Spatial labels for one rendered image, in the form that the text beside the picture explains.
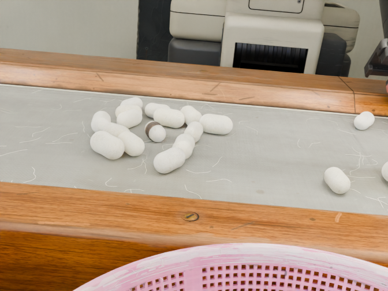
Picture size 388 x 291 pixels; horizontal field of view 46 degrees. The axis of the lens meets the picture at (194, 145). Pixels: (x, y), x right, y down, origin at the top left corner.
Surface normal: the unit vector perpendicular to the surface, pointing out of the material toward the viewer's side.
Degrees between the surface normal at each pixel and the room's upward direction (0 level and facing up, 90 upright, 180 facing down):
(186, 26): 90
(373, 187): 0
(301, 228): 0
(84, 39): 90
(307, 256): 75
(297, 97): 45
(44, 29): 90
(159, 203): 0
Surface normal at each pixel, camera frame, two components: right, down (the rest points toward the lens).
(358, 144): 0.07, -0.92
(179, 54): -0.07, 0.39
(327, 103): 0.03, -0.37
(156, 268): 0.49, 0.12
